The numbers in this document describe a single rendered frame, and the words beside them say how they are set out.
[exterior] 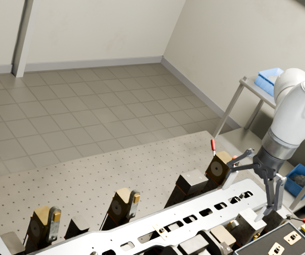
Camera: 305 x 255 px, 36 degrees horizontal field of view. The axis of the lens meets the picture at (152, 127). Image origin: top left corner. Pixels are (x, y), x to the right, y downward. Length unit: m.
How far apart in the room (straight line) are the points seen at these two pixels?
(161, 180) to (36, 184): 0.69
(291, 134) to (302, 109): 0.08
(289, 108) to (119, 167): 1.48
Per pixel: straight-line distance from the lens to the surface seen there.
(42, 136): 3.75
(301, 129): 1.26
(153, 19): 5.04
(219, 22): 4.92
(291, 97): 1.25
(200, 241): 1.67
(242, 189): 2.32
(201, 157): 2.93
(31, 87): 4.27
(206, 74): 5.04
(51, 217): 1.66
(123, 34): 4.88
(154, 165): 2.69
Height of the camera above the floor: 2.29
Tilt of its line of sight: 32 degrees down
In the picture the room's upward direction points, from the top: 24 degrees clockwise
